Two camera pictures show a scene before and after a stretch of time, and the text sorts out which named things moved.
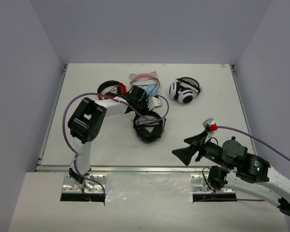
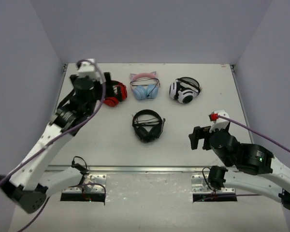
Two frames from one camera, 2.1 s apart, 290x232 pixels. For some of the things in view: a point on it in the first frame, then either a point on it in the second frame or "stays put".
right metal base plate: x=200 y=183 stays put
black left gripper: x=140 y=95 → x=108 y=86
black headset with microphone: x=149 y=128 stays put
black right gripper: x=186 y=154 → x=199 y=133
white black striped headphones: x=185 y=89 stays put
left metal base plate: x=70 y=185 stays put
